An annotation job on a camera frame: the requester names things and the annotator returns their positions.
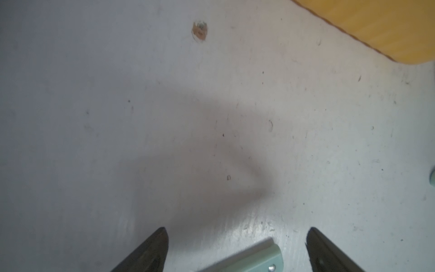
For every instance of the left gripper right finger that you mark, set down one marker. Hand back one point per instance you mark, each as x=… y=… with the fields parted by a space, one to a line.
x=325 y=256

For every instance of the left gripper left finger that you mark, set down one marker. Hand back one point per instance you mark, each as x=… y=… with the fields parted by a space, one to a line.
x=149 y=256

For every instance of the mint knife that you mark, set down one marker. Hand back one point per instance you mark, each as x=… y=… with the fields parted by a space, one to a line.
x=265 y=257
x=432 y=177

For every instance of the yellow storage box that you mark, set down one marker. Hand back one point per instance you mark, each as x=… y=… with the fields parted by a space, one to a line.
x=401 y=30

